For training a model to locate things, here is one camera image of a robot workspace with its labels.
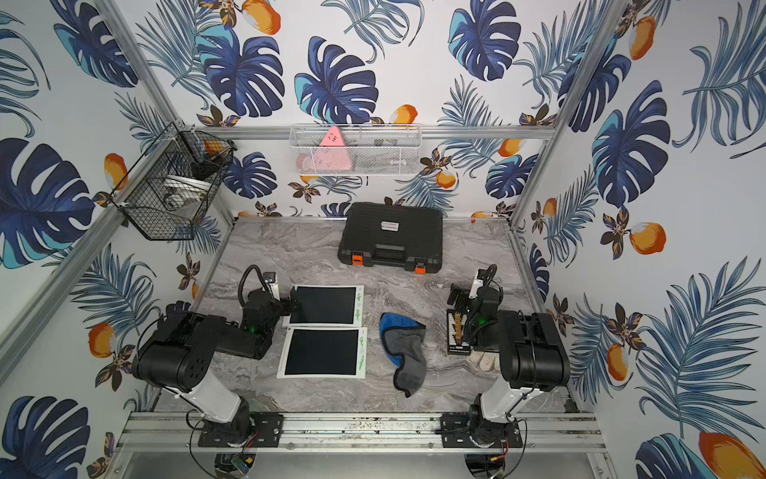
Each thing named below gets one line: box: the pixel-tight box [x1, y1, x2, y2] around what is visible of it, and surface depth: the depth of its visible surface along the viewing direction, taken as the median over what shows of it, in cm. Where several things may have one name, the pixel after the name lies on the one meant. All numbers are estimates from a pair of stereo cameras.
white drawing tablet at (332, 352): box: [276, 326, 369, 380], surface depth 89 cm
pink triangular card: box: [312, 125, 353, 171], surface depth 92 cm
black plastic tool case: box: [337, 201, 444, 275], surface depth 108 cm
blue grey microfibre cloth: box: [379, 312, 427, 398], surface depth 87 cm
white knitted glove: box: [466, 350, 501, 373], surface depth 87 cm
